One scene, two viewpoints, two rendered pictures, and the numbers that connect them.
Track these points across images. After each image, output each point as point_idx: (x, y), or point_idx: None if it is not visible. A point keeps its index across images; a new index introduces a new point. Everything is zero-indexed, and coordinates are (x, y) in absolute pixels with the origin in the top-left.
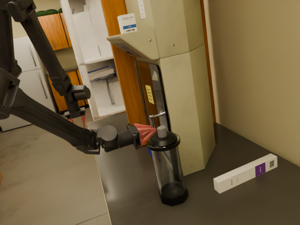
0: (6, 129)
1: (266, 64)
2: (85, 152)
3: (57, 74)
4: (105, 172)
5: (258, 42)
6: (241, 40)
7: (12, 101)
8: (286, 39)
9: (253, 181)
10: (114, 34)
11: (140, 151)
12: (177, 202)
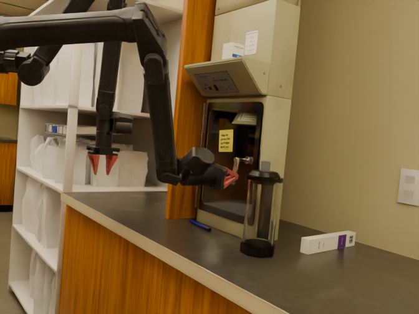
0: None
1: (345, 140)
2: (165, 176)
3: (112, 88)
4: (144, 232)
5: (339, 117)
6: (318, 114)
7: (166, 70)
8: (371, 116)
9: (337, 251)
10: None
11: (179, 222)
12: (267, 253)
